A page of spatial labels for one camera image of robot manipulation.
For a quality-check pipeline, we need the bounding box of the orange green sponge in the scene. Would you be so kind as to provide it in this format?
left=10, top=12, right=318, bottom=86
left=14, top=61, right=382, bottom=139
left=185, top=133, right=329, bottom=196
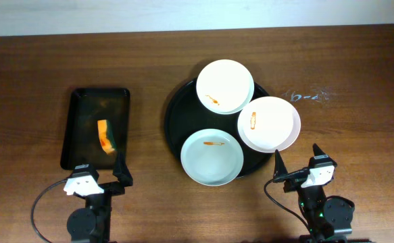
left=97, top=119, right=116, bottom=155

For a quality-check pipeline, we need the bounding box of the pink plate with ketchup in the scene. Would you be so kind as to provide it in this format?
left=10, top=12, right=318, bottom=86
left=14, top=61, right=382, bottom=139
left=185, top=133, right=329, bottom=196
left=237, top=97, right=301, bottom=153

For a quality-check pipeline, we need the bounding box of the light blue plate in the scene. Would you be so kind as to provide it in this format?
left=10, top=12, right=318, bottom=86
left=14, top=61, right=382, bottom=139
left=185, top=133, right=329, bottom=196
left=180, top=128, right=244, bottom=186

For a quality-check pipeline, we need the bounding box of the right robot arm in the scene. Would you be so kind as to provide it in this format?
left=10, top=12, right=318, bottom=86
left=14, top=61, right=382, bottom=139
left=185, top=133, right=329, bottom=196
left=272, top=144, right=355, bottom=242

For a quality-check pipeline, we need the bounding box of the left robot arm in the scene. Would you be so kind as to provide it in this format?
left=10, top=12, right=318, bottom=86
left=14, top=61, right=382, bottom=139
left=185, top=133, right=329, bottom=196
left=64, top=152, right=133, bottom=243

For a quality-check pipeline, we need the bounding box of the rectangular black tray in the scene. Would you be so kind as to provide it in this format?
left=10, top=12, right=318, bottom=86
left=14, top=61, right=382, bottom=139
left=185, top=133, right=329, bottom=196
left=60, top=88, right=130, bottom=170

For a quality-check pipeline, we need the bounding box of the round black tray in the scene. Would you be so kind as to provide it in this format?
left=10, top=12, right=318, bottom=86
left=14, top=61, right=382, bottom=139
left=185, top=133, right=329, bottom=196
left=164, top=78, right=272, bottom=178

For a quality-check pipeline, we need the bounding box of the white plate with ketchup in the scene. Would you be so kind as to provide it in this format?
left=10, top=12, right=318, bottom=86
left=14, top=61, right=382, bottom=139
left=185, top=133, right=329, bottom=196
left=196, top=59, right=255, bottom=115

